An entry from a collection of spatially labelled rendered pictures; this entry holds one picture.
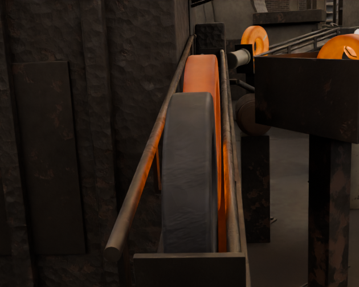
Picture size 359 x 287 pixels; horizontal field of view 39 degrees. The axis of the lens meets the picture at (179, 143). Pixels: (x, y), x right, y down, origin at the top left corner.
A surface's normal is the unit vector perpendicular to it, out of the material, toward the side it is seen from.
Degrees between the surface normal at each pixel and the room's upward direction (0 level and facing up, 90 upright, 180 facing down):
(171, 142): 44
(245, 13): 90
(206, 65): 27
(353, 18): 90
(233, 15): 90
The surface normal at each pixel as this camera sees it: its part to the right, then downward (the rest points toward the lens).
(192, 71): -0.10, -0.70
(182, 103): -0.07, -0.85
